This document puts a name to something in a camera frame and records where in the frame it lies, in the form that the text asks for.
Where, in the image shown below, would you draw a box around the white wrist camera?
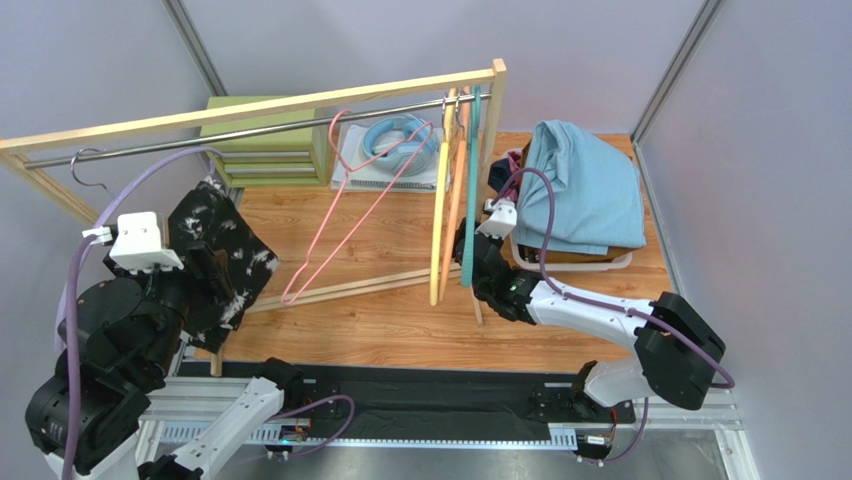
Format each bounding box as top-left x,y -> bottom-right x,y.
475,198 -> 518,240
81,211 -> 184,275

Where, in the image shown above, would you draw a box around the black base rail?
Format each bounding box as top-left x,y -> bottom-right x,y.
284,364 -> 637,442

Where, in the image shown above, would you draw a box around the light blue headphones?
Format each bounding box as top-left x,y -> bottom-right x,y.
361,114 -> 439,176

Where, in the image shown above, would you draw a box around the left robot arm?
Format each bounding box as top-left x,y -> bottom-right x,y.
25,241 -> 304,479

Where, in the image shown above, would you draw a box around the orange clothes hanger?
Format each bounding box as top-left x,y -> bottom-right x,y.
439,103 -> 470,298

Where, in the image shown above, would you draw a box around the pink clothes hanger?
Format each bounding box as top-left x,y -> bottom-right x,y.
279,108 -> 435,307

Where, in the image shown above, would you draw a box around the white plastic laundry basket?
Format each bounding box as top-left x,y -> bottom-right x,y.
509,149 -> 635,273

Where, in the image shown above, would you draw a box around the teal clothes hanger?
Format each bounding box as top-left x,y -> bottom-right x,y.
460,86 -> 482,287

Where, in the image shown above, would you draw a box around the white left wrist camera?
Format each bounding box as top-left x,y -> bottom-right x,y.
81,211 -> 184,275

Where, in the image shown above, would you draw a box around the black white patterned trousers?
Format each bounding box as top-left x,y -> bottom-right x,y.
103,176 -> 282,355

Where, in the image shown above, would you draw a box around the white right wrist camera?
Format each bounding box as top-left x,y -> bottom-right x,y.
475,198 -> 518,240

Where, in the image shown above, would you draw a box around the light blue trousers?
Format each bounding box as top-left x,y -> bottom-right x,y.
514,120 -> 647,255

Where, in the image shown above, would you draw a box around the white notebook stack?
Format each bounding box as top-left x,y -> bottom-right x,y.
337,124 -> 443,192

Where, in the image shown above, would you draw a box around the steel hanging rod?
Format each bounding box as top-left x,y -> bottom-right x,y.
24,94 -> 474,170

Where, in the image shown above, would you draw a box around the brown trousers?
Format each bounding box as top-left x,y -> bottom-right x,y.
520,136 -> 634,265

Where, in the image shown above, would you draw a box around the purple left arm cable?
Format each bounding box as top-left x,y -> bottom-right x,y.
61,234 -> 101,480

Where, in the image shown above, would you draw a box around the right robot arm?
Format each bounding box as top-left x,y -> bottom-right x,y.
453,225 -> 726,421

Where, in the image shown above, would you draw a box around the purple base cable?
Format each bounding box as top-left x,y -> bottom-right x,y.
266,393 -> 356,461

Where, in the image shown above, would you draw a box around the yellow clothes hanger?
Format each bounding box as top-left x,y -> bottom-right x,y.
429,88 -> 458,306

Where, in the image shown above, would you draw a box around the wooden clothes rack frame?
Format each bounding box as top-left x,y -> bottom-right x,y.
0,58 -> 508,378

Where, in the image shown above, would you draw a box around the green box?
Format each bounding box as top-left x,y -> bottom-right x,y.
200,96 -> 330,188

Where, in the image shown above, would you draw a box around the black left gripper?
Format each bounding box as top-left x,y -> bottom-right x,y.
107,237 -> 236,378

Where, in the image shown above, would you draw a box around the pink camouflage trousers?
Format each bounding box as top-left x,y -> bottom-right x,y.
497,149 -> 527,201

